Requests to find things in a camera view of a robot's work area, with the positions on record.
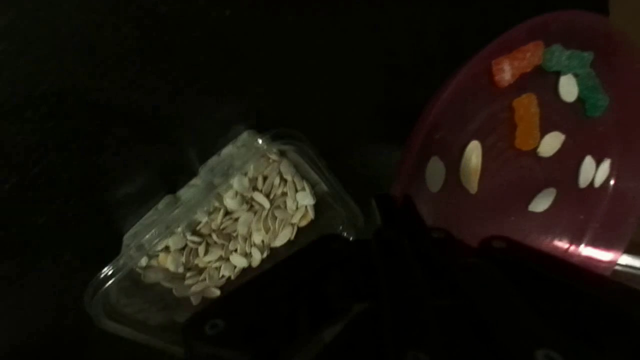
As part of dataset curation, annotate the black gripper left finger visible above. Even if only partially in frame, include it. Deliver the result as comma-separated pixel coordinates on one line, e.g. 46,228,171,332
187,193,469,360

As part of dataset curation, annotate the clear rectangular plastic container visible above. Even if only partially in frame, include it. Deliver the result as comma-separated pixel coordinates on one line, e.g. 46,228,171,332
85,128,366,356

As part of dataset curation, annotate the red plastic bowl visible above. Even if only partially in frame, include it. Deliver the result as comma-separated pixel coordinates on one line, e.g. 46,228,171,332
392,9,640,279

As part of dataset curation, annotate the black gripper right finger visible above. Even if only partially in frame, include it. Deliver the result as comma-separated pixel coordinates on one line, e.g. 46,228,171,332
413,236,640,360

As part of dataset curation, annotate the red gummy candy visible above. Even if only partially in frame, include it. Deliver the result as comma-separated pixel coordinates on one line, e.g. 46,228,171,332
491,39,547,89

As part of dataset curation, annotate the pile of pumpkin seeds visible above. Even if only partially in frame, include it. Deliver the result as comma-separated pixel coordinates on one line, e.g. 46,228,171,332
136,151,318,307

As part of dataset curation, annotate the orange gummy candy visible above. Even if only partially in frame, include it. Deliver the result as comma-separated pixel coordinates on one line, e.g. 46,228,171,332
510,93,542,152

